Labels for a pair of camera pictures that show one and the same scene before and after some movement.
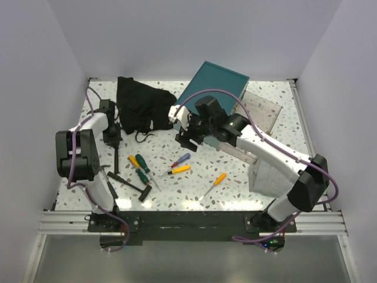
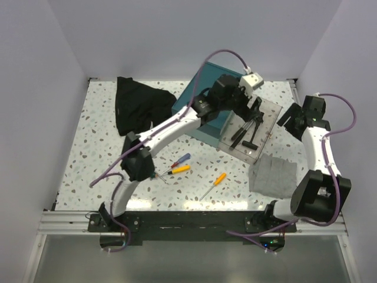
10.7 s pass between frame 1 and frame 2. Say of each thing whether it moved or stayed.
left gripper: moved
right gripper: moved
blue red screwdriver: stayed
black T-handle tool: moved
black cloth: stayed
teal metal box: stayed
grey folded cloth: stayed
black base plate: stayed
